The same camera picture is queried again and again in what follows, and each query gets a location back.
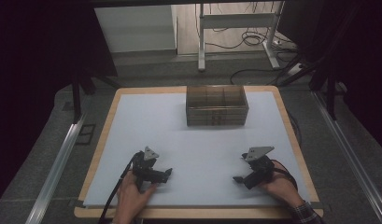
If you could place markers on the clear brown drawer organizer box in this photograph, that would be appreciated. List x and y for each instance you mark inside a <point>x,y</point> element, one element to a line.
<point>216,107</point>

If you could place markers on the person's right hand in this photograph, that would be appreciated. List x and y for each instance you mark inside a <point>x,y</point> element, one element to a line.
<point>280,189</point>

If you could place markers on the aluminium floor rail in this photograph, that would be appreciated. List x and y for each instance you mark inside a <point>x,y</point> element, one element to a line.
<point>54,174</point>
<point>350,155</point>

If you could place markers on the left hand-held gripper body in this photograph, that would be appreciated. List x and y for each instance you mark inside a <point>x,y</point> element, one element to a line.
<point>145,169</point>

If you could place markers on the white metal desk frame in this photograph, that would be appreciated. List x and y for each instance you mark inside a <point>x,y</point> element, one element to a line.
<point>238,20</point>

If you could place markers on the white table mat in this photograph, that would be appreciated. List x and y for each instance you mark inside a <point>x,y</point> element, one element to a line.
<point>198,140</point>

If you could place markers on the person's left hand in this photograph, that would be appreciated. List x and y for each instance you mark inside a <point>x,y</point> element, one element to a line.
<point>132,196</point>

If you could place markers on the black stand leg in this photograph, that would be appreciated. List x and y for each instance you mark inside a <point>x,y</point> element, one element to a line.
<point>76,99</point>
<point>331,93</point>

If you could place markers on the white cabinet panel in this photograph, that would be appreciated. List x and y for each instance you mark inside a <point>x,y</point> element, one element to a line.
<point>134,28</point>

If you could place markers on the white power strip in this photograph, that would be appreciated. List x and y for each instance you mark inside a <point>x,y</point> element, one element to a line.
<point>294,69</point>

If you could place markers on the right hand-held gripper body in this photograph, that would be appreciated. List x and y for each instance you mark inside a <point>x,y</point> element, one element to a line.
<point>259,169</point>

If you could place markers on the black curtain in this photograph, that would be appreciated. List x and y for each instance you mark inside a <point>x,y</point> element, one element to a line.
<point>30,77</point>
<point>363,62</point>

